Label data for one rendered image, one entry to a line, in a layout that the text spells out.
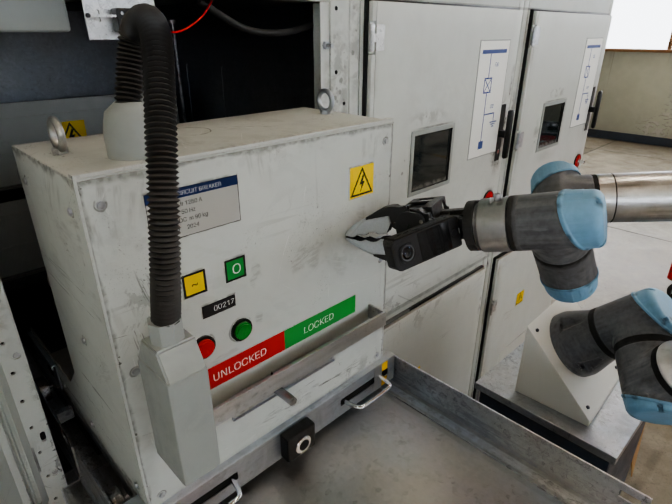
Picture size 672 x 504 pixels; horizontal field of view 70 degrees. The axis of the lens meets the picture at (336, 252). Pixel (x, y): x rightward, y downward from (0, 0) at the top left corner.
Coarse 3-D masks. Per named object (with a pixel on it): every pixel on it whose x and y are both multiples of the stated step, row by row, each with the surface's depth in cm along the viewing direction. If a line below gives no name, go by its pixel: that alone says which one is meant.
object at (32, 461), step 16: (0, 368) 66; (0, 384) 65; (0, 416) 69; (16, 416) 69; (16, 432) 69; (0, 448) 69; (32, 448) 73; (0, 464) 69; (32, 464) 72; (0, 480) 68; (0, 496) 68; (16, 496) 72
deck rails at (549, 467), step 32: (384, 384) 101; (416, 384) 97; (448, 416) 92; (480, 416) 87; (480, 448) 85; (512, 448) 84; (544, 448) 79; (96, 480) 72; (544, 480) 79; (576, 480) 77; (608, 480) 73
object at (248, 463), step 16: (384, 352) 98; (368, 368) 94; (352, 384) 90; (368, 384) 94; (320, 400) 86; (336, 400) 88; (352, 400) 92; (304, 416) 82; (320, 416) 86; (336, 416) 90; (272, 432) 79; (256, 448) 76; (272, 448) 79; (224, 464) 73; (240, 464) 74; (256, 464) 77; (272, 464) 80; (208, 480) 71; (224, 480) 73; (240, 480) 76; (176, 496) 68; (192, 496) 69; (208, 496) 72; (224, 496) 74
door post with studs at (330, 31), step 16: (336, 0) 88; (320, 16) 87; (336, 16) 89; (320, 32) 88; (336, 32) 90; (320, 48) 89; (336, 48) 91; (320, 64) 90; (336, 64) 92; (320, 80) 92; (336, 80) 94; (336, 96) 95
